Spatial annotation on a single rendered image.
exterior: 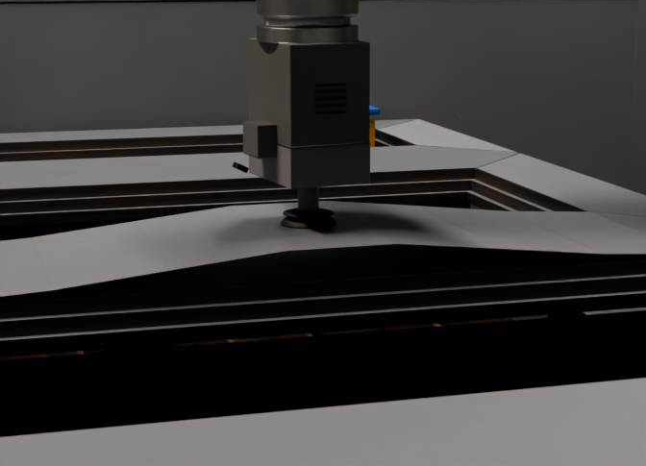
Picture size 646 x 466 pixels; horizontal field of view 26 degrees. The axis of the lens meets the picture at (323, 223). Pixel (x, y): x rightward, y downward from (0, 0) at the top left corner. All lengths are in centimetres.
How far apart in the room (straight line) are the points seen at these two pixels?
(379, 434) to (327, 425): 3
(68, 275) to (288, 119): 19
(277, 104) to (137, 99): 84
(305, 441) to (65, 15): 122
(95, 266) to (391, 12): 100
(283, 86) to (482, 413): 38
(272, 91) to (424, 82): 93
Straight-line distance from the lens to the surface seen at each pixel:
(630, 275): 106
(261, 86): 104
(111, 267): 98
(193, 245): 101
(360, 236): 101
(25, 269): 101
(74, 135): 175
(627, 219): 122
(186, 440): 67
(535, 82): 200
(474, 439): 67
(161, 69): 184
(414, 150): 161
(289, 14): 100
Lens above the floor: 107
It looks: 11 degrees down
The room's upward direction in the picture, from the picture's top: straight up
